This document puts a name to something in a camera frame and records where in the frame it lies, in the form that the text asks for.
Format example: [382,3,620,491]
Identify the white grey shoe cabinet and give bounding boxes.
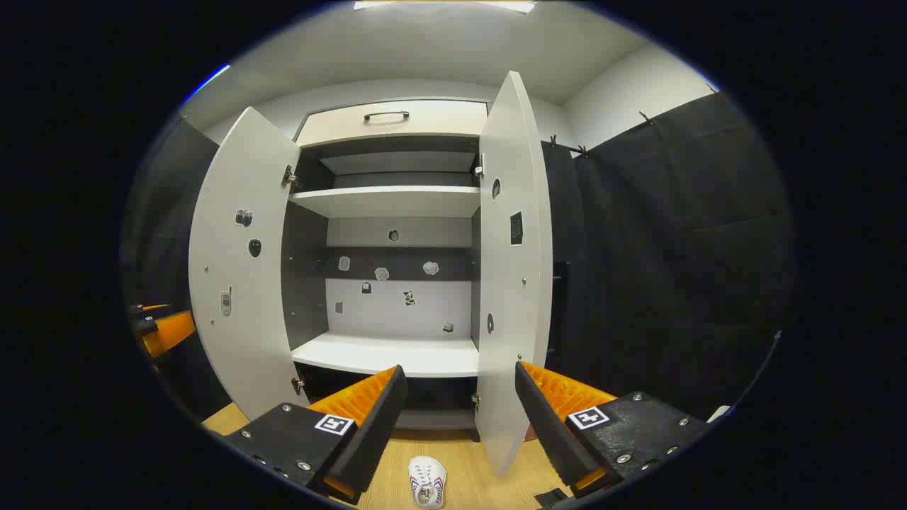
[281,98,491,433]

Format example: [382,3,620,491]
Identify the cream cabinet drawer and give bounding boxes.
[295,99,490,148]

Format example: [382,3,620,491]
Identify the white shoe cabinet door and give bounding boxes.
[188,106,310,424]
[473,69,555,479]

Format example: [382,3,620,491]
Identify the white canvas shoe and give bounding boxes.
[409,456,448,509]

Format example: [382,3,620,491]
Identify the black backdrop cloth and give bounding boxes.
[120,91,794,426]

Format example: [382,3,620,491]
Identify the ceiling light panel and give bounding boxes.
[353,0,537,15]

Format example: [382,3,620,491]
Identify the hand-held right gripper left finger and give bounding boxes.
[223,365,410,505]

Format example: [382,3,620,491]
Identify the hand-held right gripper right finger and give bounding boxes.
[514,360,711,500]

